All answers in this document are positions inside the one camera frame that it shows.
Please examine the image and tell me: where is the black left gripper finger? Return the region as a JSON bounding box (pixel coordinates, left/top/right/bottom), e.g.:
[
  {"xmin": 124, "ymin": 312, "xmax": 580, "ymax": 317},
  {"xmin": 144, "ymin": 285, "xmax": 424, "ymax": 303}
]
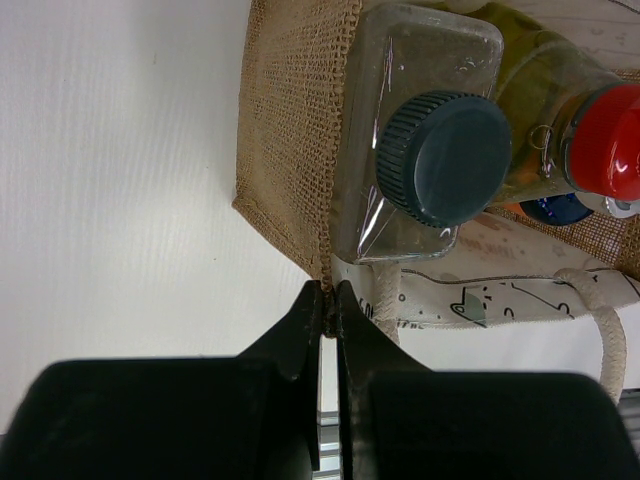
[{"xmin": 1, "ymin": 281, "xmax": 320, "ymax": 479}]

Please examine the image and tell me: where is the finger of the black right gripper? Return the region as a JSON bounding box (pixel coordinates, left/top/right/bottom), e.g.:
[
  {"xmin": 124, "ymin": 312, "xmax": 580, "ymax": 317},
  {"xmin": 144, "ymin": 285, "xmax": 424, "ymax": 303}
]
[{"xmin": 337, "ymin": 281, "xmax": 639, "ymax": 479}]

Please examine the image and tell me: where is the canvas jute tote bag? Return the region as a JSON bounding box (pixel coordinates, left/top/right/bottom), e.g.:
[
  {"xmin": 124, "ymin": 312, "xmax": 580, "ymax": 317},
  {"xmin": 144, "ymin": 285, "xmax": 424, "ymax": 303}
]
[{"xmin": 233, "ymin": 1, "xmax": 639, "ymax": 399}]

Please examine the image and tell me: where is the clear bottle dark cap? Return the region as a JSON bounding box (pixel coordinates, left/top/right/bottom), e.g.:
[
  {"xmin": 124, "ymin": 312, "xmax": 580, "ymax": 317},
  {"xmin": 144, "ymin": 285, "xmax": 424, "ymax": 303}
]
[{"xmin": 330, "ymin": 1, "xmax": 511, "ymax": 264}]

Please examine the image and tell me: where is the yellow bottle red cap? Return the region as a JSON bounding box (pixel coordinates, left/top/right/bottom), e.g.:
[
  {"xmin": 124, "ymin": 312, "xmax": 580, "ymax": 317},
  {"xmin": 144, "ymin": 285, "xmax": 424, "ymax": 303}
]
[{"xmin": 471, "ymin": 2, "xmax": 639, "ymax": 205}]

